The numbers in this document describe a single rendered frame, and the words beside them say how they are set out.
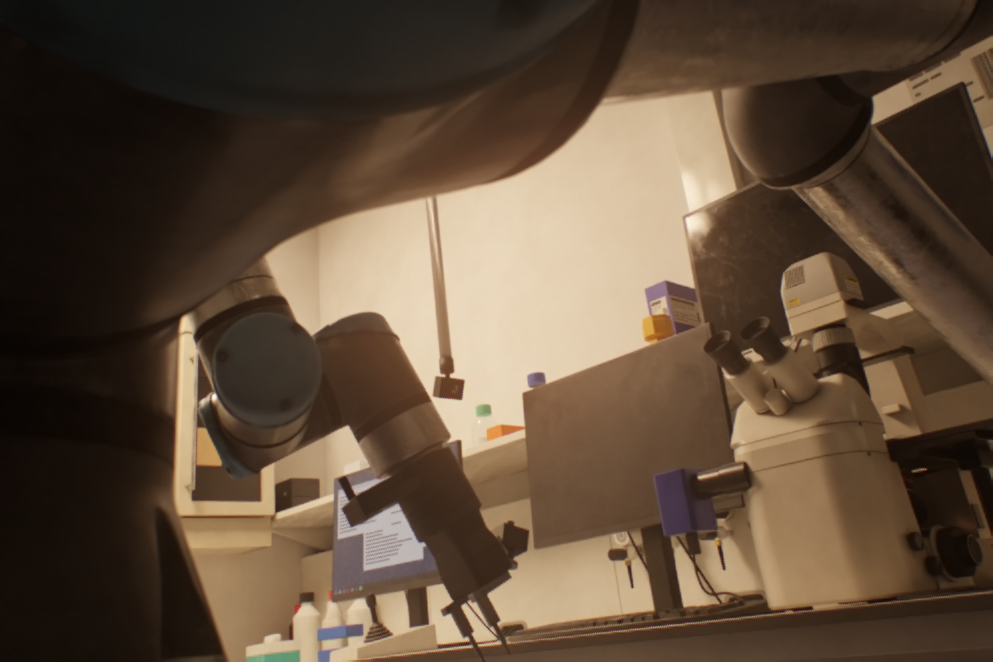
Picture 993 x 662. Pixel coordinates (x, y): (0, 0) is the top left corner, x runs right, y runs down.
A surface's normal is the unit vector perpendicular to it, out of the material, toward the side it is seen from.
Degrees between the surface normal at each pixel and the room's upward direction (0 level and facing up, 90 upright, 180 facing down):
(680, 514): 90
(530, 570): 90
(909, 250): 150
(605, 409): 86
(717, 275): 86
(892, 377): 100
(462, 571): 114
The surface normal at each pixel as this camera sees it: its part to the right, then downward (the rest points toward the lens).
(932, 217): 0.47, 0.00
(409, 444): 0.03, -0.31
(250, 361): 0.27, -0.34
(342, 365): 0.15, -0.54
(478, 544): 0.26, -0.76
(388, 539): -0.69, -0.29
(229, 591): 0.65, -0.37
